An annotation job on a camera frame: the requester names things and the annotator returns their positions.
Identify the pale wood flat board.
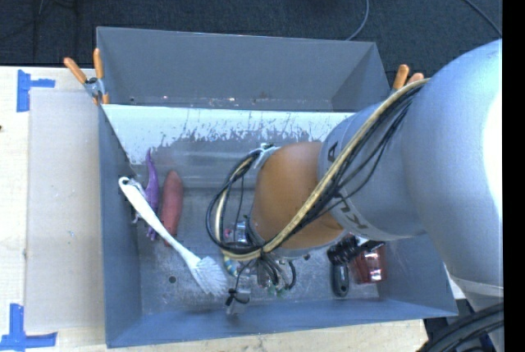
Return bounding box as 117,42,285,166
23,89,106,336

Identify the purple toy animal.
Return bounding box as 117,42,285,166
143,148,162,241

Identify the white dish brush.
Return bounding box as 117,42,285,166
118,176,229,299

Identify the black cylinder on white bracket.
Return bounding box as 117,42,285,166
326,235,358,266

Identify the dark grey oval tool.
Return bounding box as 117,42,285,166
330,263,351,299

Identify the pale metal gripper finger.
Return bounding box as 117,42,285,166
225,287,252,317
222,254,241,278

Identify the grey metal bin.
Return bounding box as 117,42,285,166
94,25,459,350

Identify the red-brown sweet potato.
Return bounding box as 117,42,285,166
159,170,185,247

